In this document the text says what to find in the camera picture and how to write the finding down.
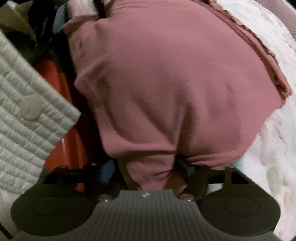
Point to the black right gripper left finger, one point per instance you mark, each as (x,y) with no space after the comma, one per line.
(64,199)

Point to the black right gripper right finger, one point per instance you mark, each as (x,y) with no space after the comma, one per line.
(228,200)

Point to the pink ribbed small garment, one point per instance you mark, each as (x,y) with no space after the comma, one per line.
(173,77)

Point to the white floral bed quilt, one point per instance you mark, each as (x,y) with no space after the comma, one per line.
(272,138)

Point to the grey quilted jacket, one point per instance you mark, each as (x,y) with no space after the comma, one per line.
(32,114)

